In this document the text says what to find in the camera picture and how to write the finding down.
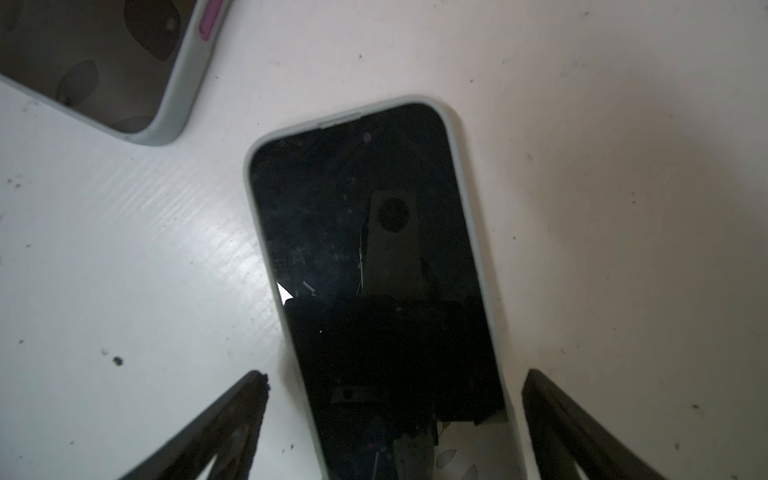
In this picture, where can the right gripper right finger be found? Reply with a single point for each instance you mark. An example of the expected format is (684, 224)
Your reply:
(568, 442)

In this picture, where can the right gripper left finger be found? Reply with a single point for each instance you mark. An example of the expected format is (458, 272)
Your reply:
(222, 440)

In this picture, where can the black phone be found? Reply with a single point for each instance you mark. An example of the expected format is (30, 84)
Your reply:
(130, 68)
(371, 248)

